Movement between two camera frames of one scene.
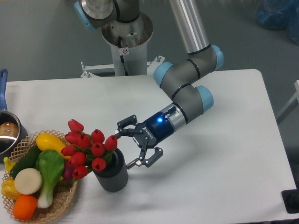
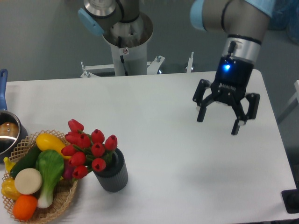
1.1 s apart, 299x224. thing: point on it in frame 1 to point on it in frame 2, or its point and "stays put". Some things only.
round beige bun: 28,181 stays put
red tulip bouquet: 84,152 stays put
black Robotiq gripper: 148,134 to 229,87
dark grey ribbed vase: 114,178 stays put
